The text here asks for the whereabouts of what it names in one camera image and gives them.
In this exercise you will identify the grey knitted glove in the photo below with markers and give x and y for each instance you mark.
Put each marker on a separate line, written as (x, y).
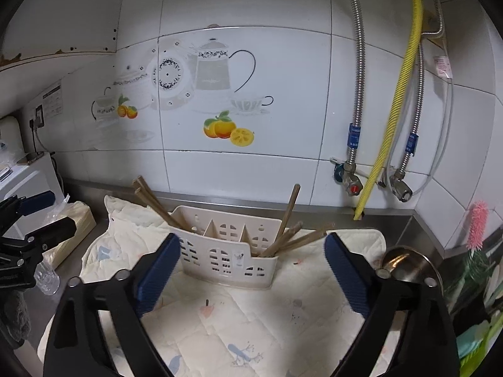
(15, 319)

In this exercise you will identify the steel angle valve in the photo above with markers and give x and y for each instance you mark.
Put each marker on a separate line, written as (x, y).
(399, 187)

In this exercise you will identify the cream plastic utensil holder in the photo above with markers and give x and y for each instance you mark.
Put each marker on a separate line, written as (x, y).
(225, 248)

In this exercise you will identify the lime green plastic rack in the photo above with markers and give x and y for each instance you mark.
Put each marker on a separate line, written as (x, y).
(474, 344)

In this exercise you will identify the steel saucepan with black handle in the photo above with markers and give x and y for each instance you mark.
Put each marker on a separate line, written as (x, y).
(408, 265)

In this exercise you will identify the red handled water valve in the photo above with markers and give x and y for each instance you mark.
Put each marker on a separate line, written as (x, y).
(348, 177)

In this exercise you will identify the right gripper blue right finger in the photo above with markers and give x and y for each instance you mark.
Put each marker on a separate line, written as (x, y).
(427, 343)

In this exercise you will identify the clear glass cup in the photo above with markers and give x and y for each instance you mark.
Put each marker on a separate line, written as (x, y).
(46, 278)

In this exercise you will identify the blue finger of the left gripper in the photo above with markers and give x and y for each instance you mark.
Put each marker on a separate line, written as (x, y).
(37, 202)
(53, 233)

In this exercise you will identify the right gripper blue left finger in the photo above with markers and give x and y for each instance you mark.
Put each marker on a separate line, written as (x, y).
(77, 345)

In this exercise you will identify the pink bottle brush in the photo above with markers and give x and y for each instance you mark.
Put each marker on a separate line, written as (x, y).
(479, 218)

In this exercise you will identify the green glass jar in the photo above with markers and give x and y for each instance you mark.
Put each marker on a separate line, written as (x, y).
(465, 275)

